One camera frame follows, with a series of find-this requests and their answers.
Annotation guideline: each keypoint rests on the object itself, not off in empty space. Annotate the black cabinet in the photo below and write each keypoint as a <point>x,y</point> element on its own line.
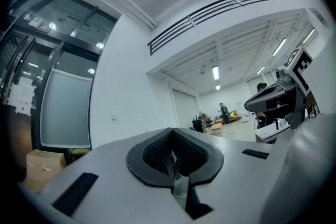
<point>198,126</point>

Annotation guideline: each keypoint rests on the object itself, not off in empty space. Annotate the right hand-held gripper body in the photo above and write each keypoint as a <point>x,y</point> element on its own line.
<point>299,78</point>

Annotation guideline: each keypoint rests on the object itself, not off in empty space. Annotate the white paper sheet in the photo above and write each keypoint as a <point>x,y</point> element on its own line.
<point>21,98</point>

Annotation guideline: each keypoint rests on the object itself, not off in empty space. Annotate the yellow plastic box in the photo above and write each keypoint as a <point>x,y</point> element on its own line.
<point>81,151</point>

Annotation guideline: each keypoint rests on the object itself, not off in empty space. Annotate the black framed glass door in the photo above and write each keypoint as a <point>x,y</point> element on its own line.
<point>65,102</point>

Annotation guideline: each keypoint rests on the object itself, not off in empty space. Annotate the long tube ceiling light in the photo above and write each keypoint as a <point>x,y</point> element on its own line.
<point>261,70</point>
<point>309,36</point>
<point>218,87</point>
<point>279,47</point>
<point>215,73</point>

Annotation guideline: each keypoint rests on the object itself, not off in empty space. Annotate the brown cardboard box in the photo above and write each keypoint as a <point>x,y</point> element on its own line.
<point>44,165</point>

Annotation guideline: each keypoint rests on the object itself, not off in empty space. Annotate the black balcony railing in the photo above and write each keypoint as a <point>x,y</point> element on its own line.
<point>192,21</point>

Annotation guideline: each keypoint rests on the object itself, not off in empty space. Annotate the orange sofa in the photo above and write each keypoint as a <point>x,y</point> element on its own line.
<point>233,118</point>

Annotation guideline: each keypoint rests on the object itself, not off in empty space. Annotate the round wooden table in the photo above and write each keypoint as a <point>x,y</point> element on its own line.
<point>216,126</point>

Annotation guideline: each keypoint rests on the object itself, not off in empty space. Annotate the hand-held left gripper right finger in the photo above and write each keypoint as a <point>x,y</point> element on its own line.
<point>236,178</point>

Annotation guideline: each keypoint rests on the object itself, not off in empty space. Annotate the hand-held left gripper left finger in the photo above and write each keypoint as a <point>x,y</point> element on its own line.
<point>92,191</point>

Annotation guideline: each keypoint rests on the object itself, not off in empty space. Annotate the door sensor box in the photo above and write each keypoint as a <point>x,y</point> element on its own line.
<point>39,26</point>

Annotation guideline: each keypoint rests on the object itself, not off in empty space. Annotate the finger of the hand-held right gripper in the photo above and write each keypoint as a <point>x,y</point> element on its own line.
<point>262,102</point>

